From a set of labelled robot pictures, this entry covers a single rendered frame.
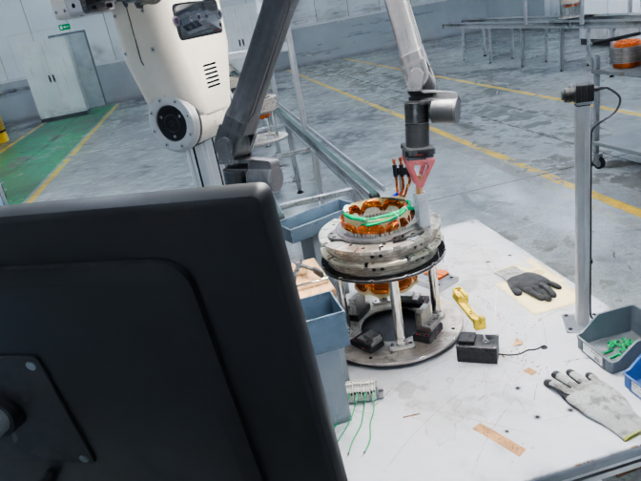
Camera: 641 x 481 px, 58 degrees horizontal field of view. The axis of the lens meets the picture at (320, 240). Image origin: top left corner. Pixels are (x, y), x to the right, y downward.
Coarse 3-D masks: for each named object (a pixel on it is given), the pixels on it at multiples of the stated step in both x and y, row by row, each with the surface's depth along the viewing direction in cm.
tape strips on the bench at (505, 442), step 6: (480, 426) 123; (480, 432) 122; (486, 432) 121; (492, 432) 121; (492, 438) 120; (498, 438) 119; (504, 438) 119; (504, 444) 118; (510, 444) 117; (516, 444) 117; (510, 450) 116; (516, 450) 115; (522, 450) 115
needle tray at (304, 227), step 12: (324, 204) 187; (336, 204) 190; (300, 216) 183; (312, 216) 186; (324, 216) 188; (336, 216) 178; (288, 228) 182; (300, 228) 172; (312, 228) 174; (288, 240) 174; (300, 240) 184; (312, 240) 177; (312, 252) 180; (348, 288) 189
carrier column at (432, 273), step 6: (432, 270) 158; (432, 276) 158; (432, 282) 159; (432, 288) 160; (438, 288) 160; (432, 294) 161; (438, 294) 161; (432, 300) 161; (438, 300) 161; (432, 306) 162; (438, 306) 162; (432, 312) 163; (438, 312) 163
